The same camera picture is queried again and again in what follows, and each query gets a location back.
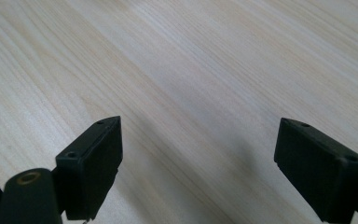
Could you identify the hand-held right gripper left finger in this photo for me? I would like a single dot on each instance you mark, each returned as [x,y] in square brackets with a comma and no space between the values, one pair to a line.
[90,168]

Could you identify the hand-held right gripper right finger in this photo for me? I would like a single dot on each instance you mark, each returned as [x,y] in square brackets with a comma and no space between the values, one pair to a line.
[320,174]

